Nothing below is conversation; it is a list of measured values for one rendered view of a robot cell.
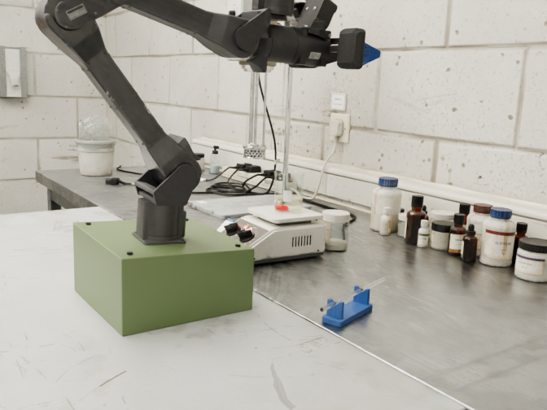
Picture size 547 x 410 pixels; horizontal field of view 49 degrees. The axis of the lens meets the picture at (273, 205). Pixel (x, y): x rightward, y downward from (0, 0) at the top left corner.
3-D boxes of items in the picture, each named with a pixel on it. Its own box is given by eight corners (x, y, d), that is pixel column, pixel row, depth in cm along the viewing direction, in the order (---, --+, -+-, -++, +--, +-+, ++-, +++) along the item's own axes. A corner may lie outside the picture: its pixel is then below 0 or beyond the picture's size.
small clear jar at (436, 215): (428, 241, 141) (431, 213, 139) (427, 235, 146) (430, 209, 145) (454, 243, 140) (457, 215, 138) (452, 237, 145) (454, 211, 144)
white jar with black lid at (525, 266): (527, 270, 121) (532, 235, 119) (559, 280, 115) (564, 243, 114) (506, 275, 117) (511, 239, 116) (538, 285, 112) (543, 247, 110)
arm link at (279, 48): (257, 71, 91) (262, 8, 89) (239, 71, 96) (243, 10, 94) (295, 75, 95) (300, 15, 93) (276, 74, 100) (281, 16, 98)
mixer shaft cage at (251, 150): (251, 159, 164) (254, 65, 159) (238, 156, 169) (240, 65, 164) (271, 159, 168) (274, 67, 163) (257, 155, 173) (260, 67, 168)
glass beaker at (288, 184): (309, 213, 125) (311, 173, 123) (285, 216, 121) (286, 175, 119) (288, 207, 130) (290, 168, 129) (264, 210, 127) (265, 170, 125)
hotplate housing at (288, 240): (240, 268, 114) (241, 227, 112) (209, 250, 125) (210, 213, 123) (334, 255, 125) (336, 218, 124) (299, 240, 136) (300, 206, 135)
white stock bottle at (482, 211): (473, 248, 136) (478, 201, 134) (497, 255, 131) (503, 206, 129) (457, 252, 132) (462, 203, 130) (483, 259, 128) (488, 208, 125)
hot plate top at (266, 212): (275, 224, 117) (275, 219, 116) (245, 211, 127) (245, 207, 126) (325, 219, 123) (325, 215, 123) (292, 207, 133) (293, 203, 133)
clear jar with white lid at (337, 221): (341, 244, 135) (343, 209, 133) (352, 251, 129) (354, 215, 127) (316, 245, 133) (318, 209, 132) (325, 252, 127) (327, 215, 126)
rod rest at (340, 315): (340, 328, 88) (342, 305, 87) (321, 322, 90) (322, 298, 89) (373, 310, 96) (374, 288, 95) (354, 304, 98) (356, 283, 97)
